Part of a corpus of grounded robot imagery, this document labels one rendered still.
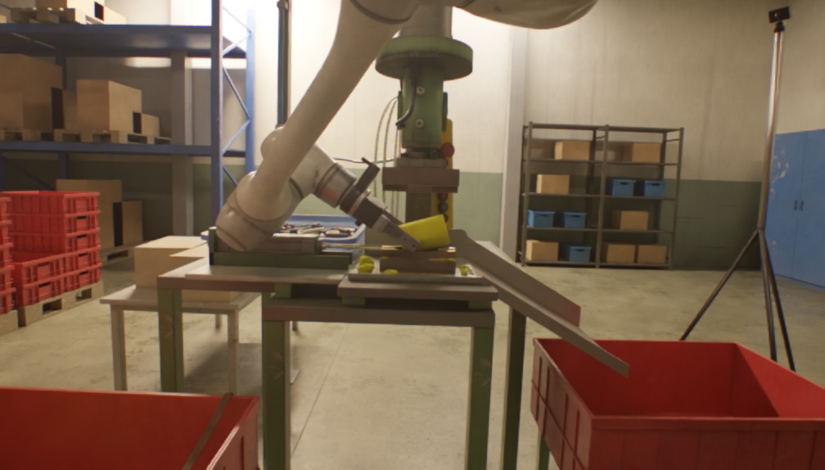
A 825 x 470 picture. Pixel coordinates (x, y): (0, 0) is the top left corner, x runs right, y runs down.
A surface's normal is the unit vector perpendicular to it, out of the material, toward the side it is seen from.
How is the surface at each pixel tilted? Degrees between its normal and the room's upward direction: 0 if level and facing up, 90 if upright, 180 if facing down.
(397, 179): 90
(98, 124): 90
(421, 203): 90
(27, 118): 90
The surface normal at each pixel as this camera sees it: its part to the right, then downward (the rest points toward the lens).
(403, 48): -0.41, 0.07
